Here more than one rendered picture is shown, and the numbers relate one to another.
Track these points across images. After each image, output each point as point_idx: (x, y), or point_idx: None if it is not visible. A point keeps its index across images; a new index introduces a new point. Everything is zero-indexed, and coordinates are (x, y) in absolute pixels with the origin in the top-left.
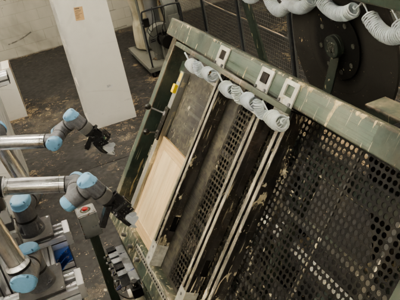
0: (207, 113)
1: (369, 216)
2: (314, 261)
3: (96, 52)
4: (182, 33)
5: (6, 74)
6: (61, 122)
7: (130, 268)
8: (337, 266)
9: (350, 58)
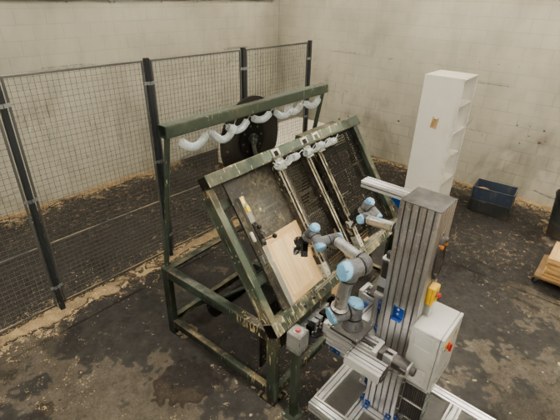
0: (288, 185)
1: (150, 300)
2: (202, 317)
3: None
4: (230, 172)
5: (367, 177)
6: (319, 235)
7: (319, 309)
8: (206, 306)
9: (258, 140)
